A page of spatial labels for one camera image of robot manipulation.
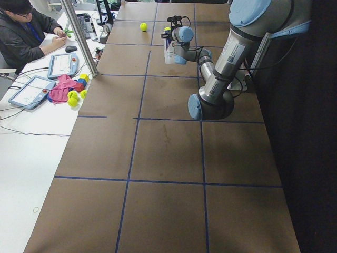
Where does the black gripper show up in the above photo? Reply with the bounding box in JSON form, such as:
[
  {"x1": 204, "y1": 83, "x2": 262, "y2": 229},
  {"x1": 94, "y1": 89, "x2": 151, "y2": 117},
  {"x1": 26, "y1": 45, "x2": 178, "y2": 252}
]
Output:
[{"x1": 161, "y1": 29, "x2": 173, "y2": 42}]

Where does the yellow Wilson tennis ball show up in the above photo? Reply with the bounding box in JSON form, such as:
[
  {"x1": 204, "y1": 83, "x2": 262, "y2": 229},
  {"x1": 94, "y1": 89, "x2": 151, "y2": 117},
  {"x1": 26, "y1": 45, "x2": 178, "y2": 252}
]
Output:
[{"x1": 140, "y1": 23, "x2": 148, "y2": 32}]

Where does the white blue tennis ball can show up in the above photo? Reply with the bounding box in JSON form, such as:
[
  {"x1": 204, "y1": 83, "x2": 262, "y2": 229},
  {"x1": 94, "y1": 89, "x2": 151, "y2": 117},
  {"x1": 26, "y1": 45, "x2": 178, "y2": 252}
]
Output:
[{"x1": 164, "y1": 36, "x2": 175, "y2": 64}]

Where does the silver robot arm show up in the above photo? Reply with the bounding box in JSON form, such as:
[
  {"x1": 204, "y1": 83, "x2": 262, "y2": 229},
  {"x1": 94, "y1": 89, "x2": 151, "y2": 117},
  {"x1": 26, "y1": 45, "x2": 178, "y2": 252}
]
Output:
[{"x1": 161, "y1": 1, "x2": 312, "y2": 120}]

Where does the spare yellow tennis ball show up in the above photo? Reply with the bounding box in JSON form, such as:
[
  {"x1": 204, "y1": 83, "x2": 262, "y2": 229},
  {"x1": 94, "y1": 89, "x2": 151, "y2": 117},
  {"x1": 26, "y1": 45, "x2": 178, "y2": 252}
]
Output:
[
  {"x1": 67, "y1": 98, "x2": 78, "y2": 107},
  {"x1": 67, "y1": 90, "x2": 78, "y2": 100},
  {"x1": 80, "y1": 90, "x2": 87, "y2": 99}
]

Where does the black keyboard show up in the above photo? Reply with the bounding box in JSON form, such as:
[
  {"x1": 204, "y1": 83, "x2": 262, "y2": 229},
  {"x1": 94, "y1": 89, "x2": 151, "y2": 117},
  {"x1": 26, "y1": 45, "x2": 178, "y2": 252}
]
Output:
[{"x1": 76, "y1": 14, "x2": 92, "y2": 35}]

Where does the yellow toy block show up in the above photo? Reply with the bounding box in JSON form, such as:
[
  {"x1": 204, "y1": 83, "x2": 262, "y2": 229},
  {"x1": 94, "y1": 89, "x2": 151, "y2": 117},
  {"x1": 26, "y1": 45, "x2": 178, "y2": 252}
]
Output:
[{"x1": 78, "y1": 74, "x2": 90, "y2": 83}]

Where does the blue toy block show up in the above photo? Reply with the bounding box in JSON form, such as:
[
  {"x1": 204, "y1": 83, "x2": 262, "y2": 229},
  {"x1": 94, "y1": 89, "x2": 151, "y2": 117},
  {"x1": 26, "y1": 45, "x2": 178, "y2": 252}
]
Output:
[{"x1": 77, "y1": 79, "x2": 87, "y2": 87}]

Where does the black computer mouse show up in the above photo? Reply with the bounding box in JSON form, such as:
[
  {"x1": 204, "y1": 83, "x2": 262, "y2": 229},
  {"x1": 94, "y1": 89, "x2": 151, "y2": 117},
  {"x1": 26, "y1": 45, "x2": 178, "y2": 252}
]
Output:
[{"x1": 65, "y1": 46, "x2": 77, "y2": 53}]

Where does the red toy block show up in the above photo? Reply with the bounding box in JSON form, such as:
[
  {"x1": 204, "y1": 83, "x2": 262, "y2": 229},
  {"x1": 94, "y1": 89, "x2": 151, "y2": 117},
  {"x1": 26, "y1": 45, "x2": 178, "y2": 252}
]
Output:
[{"x1": 74, "y1": 82, "x2": 85, "y2": 92}]

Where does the upper teach pendant tablet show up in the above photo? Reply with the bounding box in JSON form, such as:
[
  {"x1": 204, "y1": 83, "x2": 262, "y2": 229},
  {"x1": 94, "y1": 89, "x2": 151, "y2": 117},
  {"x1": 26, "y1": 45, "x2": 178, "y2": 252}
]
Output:
[{"x1": 47, "y1": 53, "x2": 79, "y2": 80}]

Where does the teach pendant tablet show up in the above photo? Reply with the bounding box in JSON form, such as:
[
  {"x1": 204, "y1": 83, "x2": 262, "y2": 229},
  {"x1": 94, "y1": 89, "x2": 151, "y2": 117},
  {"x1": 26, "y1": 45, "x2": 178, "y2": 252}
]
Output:
[
  {"x1": 47, "y1": 53, "x2": 79, "y2": 80},
  {"x1": 8, "y1": 76, "x2": 56, "y2": 110}
]

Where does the pink cloth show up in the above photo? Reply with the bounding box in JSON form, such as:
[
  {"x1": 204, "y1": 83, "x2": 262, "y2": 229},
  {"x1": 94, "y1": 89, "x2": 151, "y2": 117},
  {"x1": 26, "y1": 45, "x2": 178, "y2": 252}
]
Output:
[{"x1": 48, "y1": 74, "x2": 77, "y2": 103}]

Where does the seated person in black jacket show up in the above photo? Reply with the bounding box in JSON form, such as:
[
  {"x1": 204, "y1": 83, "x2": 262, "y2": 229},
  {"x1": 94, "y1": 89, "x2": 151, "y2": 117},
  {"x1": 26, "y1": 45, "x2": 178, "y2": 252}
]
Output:
[{"x1": 1, "y1": 1, "x2": 67, "y2": 75}]

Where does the lower teach pendant tablet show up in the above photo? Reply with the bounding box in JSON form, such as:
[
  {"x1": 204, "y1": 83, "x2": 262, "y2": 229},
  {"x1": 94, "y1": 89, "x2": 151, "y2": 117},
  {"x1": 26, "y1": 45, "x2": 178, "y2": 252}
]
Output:
[{"x1": 8, "y1": 76, "x2": 56, "y2": 110}]

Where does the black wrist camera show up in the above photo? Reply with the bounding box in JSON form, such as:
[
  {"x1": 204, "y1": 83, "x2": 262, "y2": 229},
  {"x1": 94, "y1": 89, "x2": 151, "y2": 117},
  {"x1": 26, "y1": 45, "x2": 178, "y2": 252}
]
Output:
[{"x1": 167, "y1": 15, "x2": 185, "y2": 27}]

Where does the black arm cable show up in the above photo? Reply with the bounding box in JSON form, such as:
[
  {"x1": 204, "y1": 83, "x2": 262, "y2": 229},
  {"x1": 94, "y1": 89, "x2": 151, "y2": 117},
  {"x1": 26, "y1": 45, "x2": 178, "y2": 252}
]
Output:
[{"x1": 181, "y1": 15, "x2": 211, "y2": 57}]

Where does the aluminium frame post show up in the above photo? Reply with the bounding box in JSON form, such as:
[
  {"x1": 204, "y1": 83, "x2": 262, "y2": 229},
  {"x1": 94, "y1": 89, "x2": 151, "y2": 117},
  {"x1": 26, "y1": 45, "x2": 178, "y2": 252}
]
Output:
[{"x1": 60, "y1": 0, "x2": 98, "y2": 78}]

